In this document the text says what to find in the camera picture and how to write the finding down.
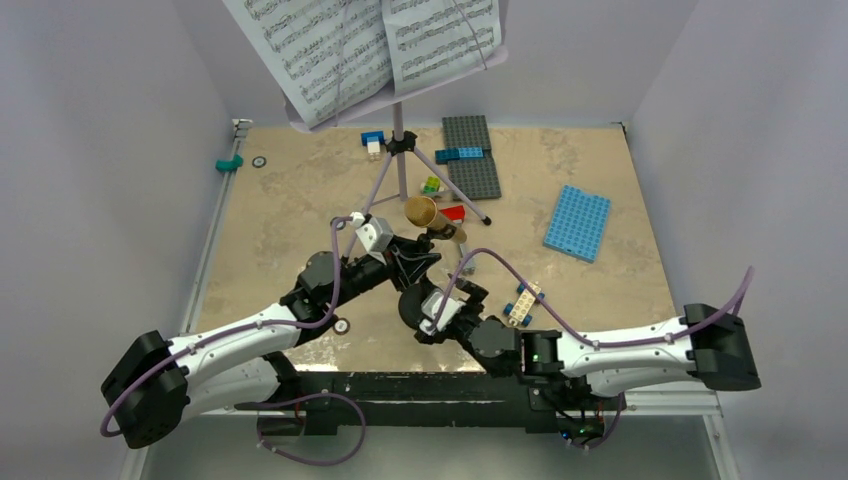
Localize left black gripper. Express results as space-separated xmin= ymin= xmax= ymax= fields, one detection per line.
xmin=327 ymin=234 xmax=439 ymax=308

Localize black microphone stand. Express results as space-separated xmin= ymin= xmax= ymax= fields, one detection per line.
xmin=398 ymin=248 xmax=440 ymax=331

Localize gold microphone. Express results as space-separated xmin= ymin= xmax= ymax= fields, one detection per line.
xmin=404 ymin=196 xmax=467 ymax=244

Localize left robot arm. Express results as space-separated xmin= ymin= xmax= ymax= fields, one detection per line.
xmin=100 ymin=235 xmax=441 ymax=449

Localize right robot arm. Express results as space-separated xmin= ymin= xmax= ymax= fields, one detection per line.
xmin=398 ymin=282 xmax=762 ymax=407

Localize white blue lego car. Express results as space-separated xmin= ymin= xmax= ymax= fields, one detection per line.
xmin=503 ymin=282 xmax=545 ymax=327

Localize red and grey lego hammer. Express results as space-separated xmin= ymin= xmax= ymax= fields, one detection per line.
xmin=440 ymin=205 xmax=476 ymax=276

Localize green yellow lego brick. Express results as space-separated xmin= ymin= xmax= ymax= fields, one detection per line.
xmin=419 ymin=176 xmax=443 ymax=196

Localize dark grey lego baseplate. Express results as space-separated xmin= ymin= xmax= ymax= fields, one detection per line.
xmin=442 ymin=115 xmax=502 ymax=200

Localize blue lego bricks on baseplate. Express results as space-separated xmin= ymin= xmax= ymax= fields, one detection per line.
xmin=435 ymin=147 xmax=484 ymax=165

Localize light blue lego baseplate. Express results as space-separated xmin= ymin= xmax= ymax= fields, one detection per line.
xmin=543 ymin=185 xmax=611 ymax=263

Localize blue and white lego brick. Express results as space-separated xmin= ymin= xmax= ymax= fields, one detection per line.
xmin=360 ymin=130 xmax=385 ymax=158

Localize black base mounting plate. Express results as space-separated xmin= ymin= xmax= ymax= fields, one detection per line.
xmin=267 ymin=372 xmax=626 ymax=435

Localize right sheet music page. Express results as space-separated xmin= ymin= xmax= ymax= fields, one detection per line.
xmin=381 ymin=0 xmax=503 ymax=96

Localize sheet music page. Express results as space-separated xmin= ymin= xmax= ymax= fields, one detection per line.
xmin=381 ymin=0 xmax=503 ymax=96
xmin=224 ymin=0 xmax=393 ymax=128

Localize left sheet music page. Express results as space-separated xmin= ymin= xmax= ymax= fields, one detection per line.
xmin=224 ymin=0 xmax=393 ymax=128

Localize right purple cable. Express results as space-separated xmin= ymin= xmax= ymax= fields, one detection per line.
xmin=433 ymin=248 xmax=757 ymax=349

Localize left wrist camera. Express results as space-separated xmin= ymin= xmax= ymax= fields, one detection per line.
xmin=352 ymin=212 xmax=394 ymax=265

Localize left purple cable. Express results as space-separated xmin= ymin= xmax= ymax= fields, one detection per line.
xmin=99 ymin=213 xmax=366 ymax=439

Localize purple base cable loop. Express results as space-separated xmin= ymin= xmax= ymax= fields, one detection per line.
xmin=256 ymin=390 xmax=369 ymax=465

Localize teal clamp on rail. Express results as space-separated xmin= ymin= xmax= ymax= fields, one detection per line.
xmin=215 ymin=154 xmax=244 ymax=174

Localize aluminium frame rail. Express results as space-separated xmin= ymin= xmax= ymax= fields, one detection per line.
xmin=173 ymin=119 xmax=254 ymax=336

